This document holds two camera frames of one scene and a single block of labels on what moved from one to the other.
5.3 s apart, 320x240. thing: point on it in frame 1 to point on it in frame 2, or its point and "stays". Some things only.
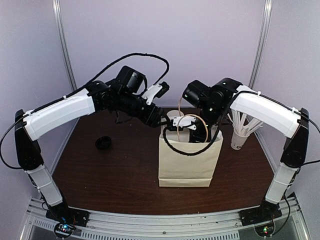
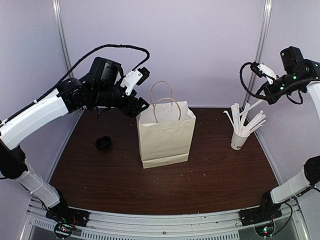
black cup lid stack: x=103 y=142 stays
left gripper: x=153 y=122 to x=132 y=107
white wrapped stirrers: x=237 y=119 stays
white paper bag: x=177 y=170 to x=165 y=129
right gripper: x=195 y=135 to x=273 y=98
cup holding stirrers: x=237 y=141 stays
